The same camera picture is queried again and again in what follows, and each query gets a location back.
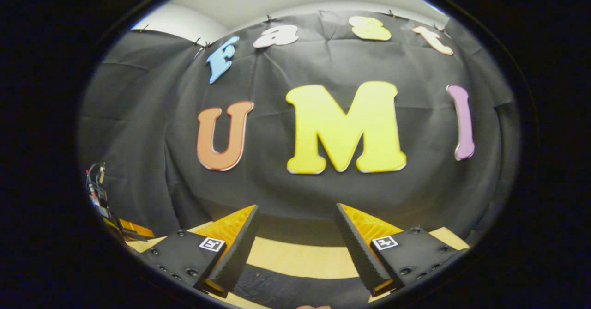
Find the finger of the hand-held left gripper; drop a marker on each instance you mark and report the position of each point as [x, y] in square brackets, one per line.
[136, 229]

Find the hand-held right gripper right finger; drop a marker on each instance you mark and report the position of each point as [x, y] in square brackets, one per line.
[360, 258]

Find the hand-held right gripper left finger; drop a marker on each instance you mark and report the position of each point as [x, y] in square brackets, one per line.
[238, 258]

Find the black backdrop cloth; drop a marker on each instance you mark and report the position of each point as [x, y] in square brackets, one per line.
[277, 193]

